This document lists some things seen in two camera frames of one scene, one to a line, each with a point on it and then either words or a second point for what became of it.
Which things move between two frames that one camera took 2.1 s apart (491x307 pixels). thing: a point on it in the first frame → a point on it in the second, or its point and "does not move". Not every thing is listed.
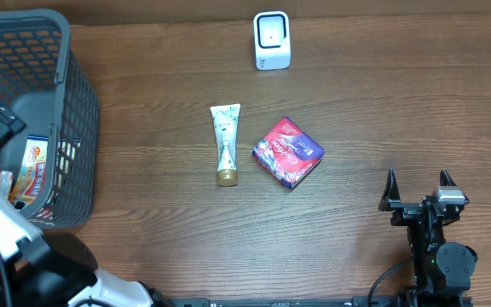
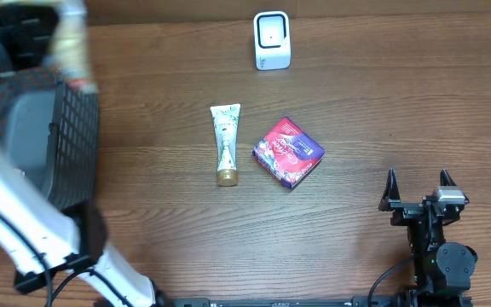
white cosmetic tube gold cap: [226, 118] does not move
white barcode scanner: [272, 40] does not move
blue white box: [29, 185] → [70, 56]
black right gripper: [404, 211] does not move
